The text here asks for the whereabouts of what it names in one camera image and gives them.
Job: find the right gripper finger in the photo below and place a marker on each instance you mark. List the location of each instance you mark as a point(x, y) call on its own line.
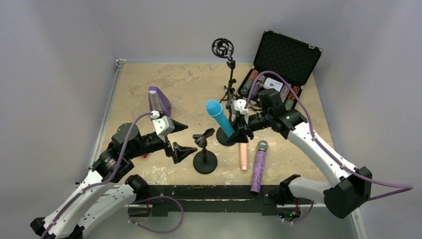
point(236, 137)
point(245, 133)

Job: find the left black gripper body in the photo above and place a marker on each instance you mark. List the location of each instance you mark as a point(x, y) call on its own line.
point(168, 142)

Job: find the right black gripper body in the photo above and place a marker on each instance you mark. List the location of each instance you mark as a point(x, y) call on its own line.
point(243, 124)

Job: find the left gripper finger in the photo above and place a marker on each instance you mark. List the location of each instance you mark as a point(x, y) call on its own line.
point(181, 152)
point(178, 126)

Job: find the pink microphone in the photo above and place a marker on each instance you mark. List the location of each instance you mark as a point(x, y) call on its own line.
point(243, 156)

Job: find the black round-base mic stand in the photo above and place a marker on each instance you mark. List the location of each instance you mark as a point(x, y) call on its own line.
point(205, 161)

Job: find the blue microphone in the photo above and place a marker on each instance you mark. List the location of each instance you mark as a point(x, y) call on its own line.
point(215, 110)

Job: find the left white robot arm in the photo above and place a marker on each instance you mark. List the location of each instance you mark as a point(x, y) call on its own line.
point(99, 195)

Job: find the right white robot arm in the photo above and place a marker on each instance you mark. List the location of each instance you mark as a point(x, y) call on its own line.
point(345, 188)

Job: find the purple glitter microphone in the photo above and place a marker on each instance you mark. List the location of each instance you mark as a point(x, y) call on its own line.
point(262, 148)

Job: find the purple metronome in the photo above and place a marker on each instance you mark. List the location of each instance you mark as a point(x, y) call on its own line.
point(158, 101)

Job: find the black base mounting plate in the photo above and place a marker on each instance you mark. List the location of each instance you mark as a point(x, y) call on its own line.
point(217, 199)

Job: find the black poker chip case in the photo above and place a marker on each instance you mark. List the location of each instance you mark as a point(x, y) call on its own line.
point(292, 59)

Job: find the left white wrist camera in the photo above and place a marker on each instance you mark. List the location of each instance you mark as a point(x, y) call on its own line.
point(163, 124)

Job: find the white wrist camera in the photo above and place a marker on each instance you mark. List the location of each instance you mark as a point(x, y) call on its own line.
point(240, 106)
point(163, 124)

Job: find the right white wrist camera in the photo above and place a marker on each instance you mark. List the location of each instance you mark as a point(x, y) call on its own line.
point(240, 106)

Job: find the aluminium frame rail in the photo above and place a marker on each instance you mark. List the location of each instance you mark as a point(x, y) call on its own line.
point(100, 138)

